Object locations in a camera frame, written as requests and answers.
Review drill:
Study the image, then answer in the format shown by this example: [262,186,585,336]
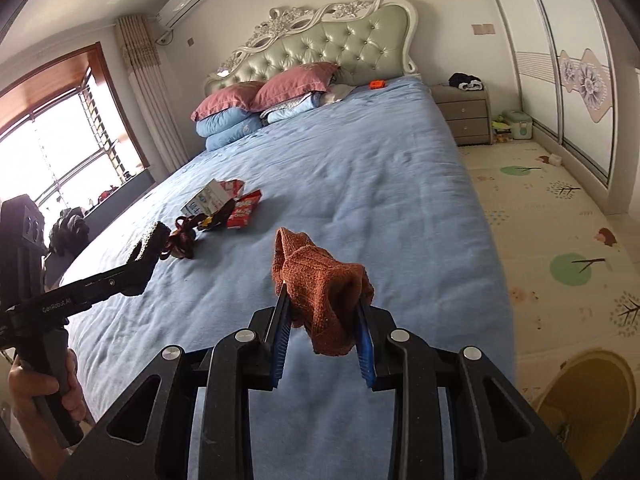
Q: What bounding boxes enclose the dark red snack wrappers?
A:
[160,198,236,260]

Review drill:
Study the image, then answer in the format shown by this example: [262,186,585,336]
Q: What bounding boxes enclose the white milk carton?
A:
[180,180,234,217]

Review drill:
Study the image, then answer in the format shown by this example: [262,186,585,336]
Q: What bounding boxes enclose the red snack packet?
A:
[227,190,262,229]

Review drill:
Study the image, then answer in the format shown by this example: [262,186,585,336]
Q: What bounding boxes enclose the brown cloth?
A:
[271,228,374,356]

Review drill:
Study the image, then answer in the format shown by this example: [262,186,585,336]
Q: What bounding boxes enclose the yellow trash bin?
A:
[533,349,637,479]

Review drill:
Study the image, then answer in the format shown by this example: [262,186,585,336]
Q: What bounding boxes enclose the person's left hand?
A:
[8,349,87,479]

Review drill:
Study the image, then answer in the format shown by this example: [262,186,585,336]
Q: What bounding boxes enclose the black jacket on chair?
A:
[49,207,90,257]

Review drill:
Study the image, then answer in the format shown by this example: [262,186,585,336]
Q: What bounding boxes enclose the window with metal bars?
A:
[1,44,154,223]

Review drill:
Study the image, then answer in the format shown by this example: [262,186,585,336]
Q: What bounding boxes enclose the cartoon pattern floor mat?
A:
[460,141,639,401]

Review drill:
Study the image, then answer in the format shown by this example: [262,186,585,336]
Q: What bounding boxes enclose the left pink pillow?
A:
[191,81,264,122]

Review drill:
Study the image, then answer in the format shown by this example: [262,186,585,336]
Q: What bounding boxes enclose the pink pillow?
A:
[250,62,340,113]
[191,81,264,122]

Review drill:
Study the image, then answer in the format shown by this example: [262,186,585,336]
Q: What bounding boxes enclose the beige striped curtain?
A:
[115,14,189,174]

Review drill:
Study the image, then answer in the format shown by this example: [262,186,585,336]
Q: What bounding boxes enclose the light blue folded blanket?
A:
[260,92,323,125]

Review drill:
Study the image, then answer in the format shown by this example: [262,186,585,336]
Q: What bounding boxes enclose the blue bed sheet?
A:
[60,75,516,480]

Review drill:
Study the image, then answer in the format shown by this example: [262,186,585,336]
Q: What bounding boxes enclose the right pink pillow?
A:
[250,62,340,113]

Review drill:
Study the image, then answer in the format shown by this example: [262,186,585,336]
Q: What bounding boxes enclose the small orange object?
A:
[369,79,386,90]

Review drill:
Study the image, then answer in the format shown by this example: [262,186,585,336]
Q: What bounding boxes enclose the white green storage box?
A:
[503,110,533,140]

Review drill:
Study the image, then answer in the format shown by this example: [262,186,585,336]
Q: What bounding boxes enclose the green tufted headboard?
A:
[203,0,419,96]

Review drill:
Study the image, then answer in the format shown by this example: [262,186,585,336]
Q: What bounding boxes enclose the grey bedside table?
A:
[430,86,494,146]

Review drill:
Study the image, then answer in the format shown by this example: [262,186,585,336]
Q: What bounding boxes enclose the black white clothes pile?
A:
[448,73,484,91]

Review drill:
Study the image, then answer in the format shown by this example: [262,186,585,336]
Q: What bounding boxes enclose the white sliding wardrobe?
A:
[496,0,639,218]

